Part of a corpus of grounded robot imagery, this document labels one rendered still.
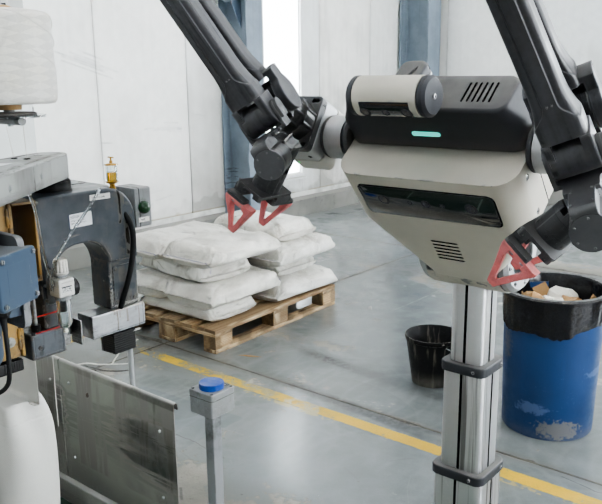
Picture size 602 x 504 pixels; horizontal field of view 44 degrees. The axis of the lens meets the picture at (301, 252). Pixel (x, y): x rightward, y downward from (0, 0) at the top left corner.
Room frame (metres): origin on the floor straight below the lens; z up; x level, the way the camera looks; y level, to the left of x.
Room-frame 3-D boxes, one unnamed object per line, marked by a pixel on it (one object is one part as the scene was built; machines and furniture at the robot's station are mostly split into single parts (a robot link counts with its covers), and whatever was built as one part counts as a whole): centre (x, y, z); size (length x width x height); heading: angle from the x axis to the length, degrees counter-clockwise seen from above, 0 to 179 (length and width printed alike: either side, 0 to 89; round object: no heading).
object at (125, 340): (1.66, 0.41, 0.98); 0.09 x 0.05 x 0.05; 140
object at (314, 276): (4.94, 0.10, 0.20); 0.67 x 0.43 x 0.15; 140
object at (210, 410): (1.70, 0.22, 0.81); 0.08 x 0.08 x 0.06; 50
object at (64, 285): (1.47, 0.48, 1.14); 0.05 x 0.04 x 0.16; 140
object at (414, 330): (3.68, -0.68, 0.13); 0.30 x 0.30 x 0.26
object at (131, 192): (1.71, 0.38, 1.29); 0.08 x 0.05 x 0.09; 50
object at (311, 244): (4.94, 0.11, 0.44); 0.68 x 0.44 x 0.15; 140
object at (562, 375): (3.20, -1.12, 0.32); 0.51 x 0.48 x 0.65; 140
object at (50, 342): (1.49, 0.55, 1.04); 0.08 x 0.06 x 0.05; 140
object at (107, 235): (1.67, 0.56, 1.21); 0.30 x 0.25 x 0.30; 50
